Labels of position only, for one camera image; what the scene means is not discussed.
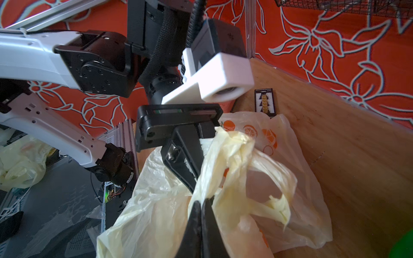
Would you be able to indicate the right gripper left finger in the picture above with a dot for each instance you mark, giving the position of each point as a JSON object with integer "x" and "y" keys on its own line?
{"x": 191, "y": 244}

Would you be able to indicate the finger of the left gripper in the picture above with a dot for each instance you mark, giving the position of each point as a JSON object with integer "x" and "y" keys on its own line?
{"x": 206, "y": 130}
{"x": 182, "y": 153}

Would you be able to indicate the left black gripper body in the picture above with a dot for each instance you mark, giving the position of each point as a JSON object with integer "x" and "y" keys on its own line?
{"x": 153, "y": 120}

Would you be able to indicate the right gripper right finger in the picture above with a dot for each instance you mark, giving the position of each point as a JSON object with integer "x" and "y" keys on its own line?
{"x": 212, "y": 242}

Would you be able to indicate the yellow translucent plastic bag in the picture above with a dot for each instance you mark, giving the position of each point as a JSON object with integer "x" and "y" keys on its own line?
{"x": 257, "y": 203}

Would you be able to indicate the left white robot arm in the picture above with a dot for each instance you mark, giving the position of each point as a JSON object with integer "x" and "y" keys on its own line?
{"x": 101, "y": 62}

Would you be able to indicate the orange-print plastic bag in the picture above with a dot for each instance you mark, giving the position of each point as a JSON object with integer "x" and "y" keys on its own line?
{"x": 273, "y": 136}

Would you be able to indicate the black drill bit card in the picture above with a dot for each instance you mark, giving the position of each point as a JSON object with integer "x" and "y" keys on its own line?
{"x": 264, "y": 101}

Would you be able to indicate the green plastic basket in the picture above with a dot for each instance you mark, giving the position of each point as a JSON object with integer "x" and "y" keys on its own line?
{"x": 404, "y": 247}

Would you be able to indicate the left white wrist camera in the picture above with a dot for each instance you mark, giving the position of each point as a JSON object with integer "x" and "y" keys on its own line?
{"x": 217, "y": 69}

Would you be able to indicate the black wire wall basket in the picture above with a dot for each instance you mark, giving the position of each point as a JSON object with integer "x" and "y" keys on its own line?
{"x": 402, "y": 9}

